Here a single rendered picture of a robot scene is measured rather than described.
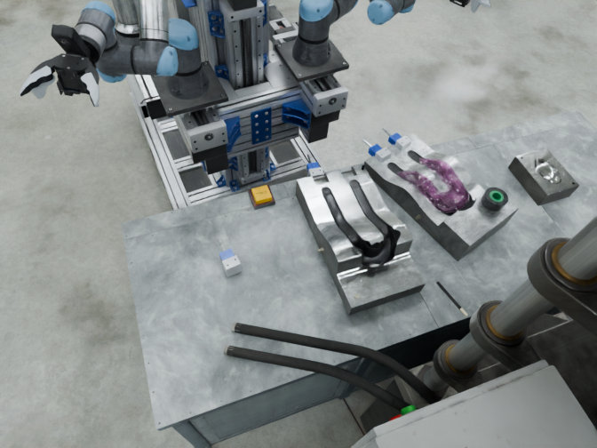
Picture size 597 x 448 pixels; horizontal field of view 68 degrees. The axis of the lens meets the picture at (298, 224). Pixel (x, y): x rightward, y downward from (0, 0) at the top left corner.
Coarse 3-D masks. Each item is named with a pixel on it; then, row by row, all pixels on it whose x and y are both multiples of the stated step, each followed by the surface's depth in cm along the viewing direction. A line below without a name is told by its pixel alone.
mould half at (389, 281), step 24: (360, 168) 162; (312, 192) 155; (336, 192) 156; (312, 216) 150; (360, 216) 150; (384, 216) 149; (336, 240) 140; (408, 240) 141; (336, 264) 138; (360, 264) 141; (384, 264) 144; (408, 264) 144; (360, 288) 139; (384, 288) 139; (408, 288) 139
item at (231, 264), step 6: (222, 246) 147; (222, 252) 145; (228, 252) 145; (222, 258) 144; (228, 258) 144; (234, 258) 143; (228, 264) 142; (234, 264) 142; (240, 264) 142; (228, 270) 142; (234, 270) 143; (240, 270) 145; (228, 276) 145
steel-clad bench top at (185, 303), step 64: (512, 128) 191; (576, 128) 193; (384, 192) 168; (512, 192) 171; (576, 192) 173; (128, 256) 147; (192, 256) 149; (256, 256) 150; (320, 256) 151; (448, 256) 154; (512, 256) 155; (192, 320) 136; (256, 320) 137; (320, 320) 138; (384, 320) 140; (448, 320) 141; (192, 384) 126; (256, 384) 127
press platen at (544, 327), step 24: (480, 312) 90; (480, 336) 89; (504, 336) 86; (528, 336) 88; (552, 336) 88; (576, 336) 88; (504, 360) 87; (528, 360) 85; (552, 360) 85; (576, 360) 85; (576, 384) 83
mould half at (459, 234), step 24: (384, 168) 167; (408, 168) 167; (456, 168) 164; (408, 192) 156; (480, 192) 161; (432, 216) 154; (456, 216) 150; (480, 216) 150; (504, 216) 151; (456, 240) 148; (480, 240) 149
